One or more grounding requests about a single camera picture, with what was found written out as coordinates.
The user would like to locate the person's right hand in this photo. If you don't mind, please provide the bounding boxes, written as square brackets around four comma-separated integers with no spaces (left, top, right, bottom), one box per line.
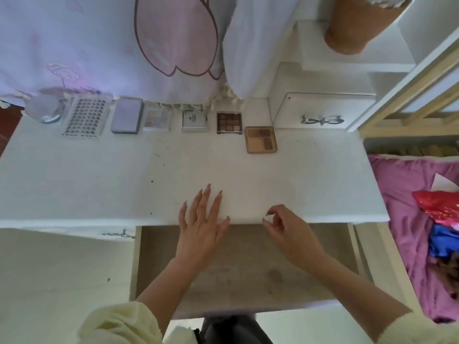
[262,204,327,269]

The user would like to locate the white paper sheet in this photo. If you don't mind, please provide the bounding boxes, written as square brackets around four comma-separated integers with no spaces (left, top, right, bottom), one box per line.
[430,173,459,193]

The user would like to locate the dark brown eyeshadow palette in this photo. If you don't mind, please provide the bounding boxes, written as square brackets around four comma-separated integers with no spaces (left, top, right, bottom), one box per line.
[217,111,243,135]

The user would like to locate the red shiny packet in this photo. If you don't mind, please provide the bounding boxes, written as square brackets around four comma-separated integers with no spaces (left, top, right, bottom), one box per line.
[414,190,459,230]

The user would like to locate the round silver compact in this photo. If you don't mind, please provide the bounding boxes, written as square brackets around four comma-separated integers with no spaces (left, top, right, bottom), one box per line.
[25,93,67,125]

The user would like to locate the small white bow-handle drawer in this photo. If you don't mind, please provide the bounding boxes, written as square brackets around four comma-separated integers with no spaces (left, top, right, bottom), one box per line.
[269,62,377,129]

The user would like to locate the white false eyelash tray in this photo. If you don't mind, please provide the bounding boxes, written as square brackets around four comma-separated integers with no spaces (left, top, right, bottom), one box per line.
[61,94,113,138]

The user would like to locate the clear eyeshadow palette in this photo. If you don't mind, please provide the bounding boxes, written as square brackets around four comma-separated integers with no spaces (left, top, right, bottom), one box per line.
[143,104,173,132]

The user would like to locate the person's left hand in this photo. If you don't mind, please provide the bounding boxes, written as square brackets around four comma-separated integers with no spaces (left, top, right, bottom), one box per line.
[175,184,230,273]

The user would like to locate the white shelf unit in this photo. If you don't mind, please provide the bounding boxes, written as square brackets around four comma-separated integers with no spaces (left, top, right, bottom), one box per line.
[269,0,459,129]

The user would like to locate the person's right forearm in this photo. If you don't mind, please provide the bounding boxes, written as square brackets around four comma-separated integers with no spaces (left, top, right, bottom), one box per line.
[305,250,459,344]

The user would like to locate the brown fabric item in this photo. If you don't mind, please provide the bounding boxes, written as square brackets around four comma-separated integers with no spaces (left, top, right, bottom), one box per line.
[437,254,459,298]

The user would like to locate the white square compact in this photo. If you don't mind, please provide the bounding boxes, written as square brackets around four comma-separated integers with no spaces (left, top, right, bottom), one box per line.
[181,108,209,132]

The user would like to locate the blue cloth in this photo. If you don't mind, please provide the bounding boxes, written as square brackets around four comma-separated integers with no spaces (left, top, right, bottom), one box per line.
[429,224,459,258]

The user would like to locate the person's left forearm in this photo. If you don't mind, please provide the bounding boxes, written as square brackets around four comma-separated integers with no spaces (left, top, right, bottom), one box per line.
[75,258,216,344]

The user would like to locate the tan eyeshadow palette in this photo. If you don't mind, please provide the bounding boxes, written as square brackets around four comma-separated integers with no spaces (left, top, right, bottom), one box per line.
[244,126,278,154]

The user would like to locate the white table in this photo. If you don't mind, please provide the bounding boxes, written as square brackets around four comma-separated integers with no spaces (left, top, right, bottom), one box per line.
[0,97,390,230]

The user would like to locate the person's dark trousers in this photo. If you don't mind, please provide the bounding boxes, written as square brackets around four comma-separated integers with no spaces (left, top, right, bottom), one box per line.
[197,315,273,344]

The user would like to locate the bunch of cotton swabs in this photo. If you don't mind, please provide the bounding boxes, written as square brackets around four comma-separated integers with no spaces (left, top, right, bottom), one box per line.
[366,0,410,8]

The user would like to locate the white table drawer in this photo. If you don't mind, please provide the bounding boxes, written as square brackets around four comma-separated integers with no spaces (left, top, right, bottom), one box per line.
[129,223,367,320]

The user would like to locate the lavender rectangular palette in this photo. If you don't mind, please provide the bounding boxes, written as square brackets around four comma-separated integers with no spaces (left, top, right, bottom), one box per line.
[110,97,144,135]

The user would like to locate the wooden bed frame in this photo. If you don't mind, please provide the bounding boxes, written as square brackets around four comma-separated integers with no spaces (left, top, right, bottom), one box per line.
[348,46,459,312]

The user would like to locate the terracotta pot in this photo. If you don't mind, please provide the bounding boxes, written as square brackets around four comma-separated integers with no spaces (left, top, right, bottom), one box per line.
[324,0,415,56]

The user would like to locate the pink cartoon print cloth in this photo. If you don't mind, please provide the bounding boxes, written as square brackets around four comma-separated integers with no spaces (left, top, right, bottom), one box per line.
[0,0,302,108]

